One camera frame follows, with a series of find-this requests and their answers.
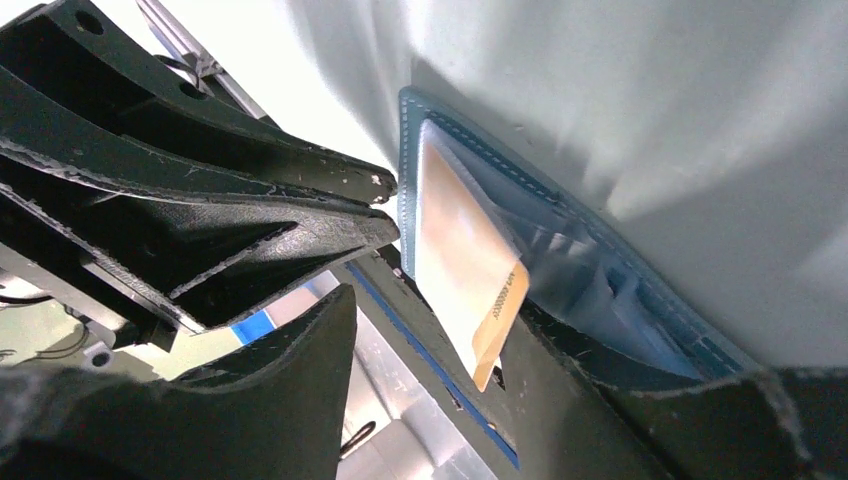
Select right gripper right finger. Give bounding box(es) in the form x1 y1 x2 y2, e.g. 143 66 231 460
502 303 847 479

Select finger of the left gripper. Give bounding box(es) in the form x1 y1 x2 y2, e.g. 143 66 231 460
1 1 398 204

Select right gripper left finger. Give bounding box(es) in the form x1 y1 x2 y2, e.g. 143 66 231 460
1 284 357 479

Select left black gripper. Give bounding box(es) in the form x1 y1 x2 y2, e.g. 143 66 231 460
1 142 398 352

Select blue card holder wallet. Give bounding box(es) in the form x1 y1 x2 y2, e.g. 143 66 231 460
398 86 757 390

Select left aluminium frame rail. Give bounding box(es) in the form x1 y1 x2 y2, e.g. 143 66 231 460
137 0 279 128

